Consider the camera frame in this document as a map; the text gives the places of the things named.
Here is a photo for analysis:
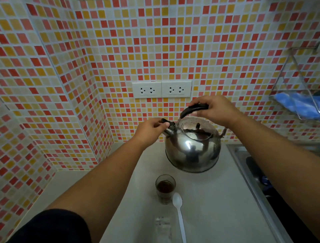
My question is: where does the person's left hand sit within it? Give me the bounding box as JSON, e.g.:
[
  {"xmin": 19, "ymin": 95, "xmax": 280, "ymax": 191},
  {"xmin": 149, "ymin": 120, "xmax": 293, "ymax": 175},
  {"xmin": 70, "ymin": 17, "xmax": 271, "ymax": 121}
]
[{"xmin": 132, "ymin": 117, "xmax": 171, "ymax": 149}]

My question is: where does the person's right hand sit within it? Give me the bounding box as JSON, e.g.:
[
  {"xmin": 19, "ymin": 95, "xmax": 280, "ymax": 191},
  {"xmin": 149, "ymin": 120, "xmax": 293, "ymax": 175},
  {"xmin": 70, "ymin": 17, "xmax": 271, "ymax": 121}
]
[{"xmin": 188, "ymin": 95, "xmax": 241, "ymax": 128}]

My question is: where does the stainless steel kettle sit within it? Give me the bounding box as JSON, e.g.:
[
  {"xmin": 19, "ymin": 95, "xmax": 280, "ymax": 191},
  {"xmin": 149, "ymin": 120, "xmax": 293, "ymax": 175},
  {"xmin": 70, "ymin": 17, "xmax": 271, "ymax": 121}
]
[{"xmin": 160, "ymin": 103, "xmax": 227, "ymax": 174}]

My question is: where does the person's left forearm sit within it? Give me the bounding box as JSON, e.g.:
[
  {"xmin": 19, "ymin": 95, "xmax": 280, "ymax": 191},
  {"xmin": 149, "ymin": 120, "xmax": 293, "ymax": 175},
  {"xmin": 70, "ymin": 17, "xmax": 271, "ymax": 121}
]
[{"xmin": 46, "ymin": 136, "xmax": 146, "ymax": 243}]

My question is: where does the person's right forearm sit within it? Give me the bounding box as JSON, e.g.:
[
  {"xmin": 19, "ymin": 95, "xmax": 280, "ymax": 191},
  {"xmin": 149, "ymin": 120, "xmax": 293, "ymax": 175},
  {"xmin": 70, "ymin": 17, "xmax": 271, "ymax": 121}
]
[{"xmin": 229, "ymin": 114, "xmax": 320, "ymax": 239}]

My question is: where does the glass with dark powder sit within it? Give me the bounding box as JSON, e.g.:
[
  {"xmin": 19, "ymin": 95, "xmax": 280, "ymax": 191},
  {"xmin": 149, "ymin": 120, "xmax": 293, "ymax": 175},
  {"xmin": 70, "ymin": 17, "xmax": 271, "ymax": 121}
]
[{"xmin": 155, "ymin": 174, "xmax": 176, "ymax": 205}]

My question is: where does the white plastic spoon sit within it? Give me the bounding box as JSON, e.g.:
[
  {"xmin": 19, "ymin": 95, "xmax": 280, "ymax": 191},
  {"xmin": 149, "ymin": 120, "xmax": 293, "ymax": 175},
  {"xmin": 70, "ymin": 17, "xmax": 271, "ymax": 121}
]
[{"xmin": 172, "ymin": 192, "xmax": 187, "ymax": 243}]

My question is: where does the blue cloth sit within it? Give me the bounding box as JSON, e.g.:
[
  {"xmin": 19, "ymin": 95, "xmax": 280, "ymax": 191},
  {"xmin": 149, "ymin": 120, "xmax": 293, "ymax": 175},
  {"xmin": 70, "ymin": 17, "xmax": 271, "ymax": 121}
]
[{"xmin": 273, "ymin": 92, "xmax": 320, "ymax": 120}]

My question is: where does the clear plastic sachet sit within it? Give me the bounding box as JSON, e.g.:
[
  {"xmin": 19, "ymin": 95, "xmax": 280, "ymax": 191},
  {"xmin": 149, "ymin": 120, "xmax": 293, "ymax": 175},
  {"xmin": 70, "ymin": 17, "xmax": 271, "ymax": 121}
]
[{"xmin": 153, "ymin": 216, "xmax": 173, "ymax": 243}]

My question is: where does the stainless steel sink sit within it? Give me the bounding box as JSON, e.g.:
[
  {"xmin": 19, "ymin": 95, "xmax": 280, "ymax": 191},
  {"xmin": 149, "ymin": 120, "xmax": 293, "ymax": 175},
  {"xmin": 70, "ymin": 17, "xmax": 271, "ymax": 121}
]
[{"xmin": 226, "ymin": 143, "xmax": 320, "ymax": 243}]

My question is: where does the black sleeve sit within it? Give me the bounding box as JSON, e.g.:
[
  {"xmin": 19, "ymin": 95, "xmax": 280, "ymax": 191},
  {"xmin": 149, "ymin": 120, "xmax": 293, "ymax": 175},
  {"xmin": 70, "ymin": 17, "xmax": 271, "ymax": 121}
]
[{"xmin": 6, "ymin": 209, "xmax": 92, "ymax": 243}]

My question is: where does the white wall socket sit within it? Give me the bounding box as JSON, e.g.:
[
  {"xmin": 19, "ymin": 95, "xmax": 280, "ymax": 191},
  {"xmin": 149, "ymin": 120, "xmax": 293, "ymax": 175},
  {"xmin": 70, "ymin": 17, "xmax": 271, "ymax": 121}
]
[
  {"xmin": 132, "ymin": 81, "xmax": 162, "ymax": 99},
  {"xmin": 161, "ymin": 80, "xmax": 192, "ymax": 98}
]

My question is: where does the metal wire wall rack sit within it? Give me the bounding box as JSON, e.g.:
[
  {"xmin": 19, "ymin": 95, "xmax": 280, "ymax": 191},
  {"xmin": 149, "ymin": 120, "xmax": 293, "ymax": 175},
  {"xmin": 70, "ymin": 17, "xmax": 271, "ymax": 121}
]
[{"xmin": 269, "ymin": 41, "xmax": 320, "ymax": 123}]

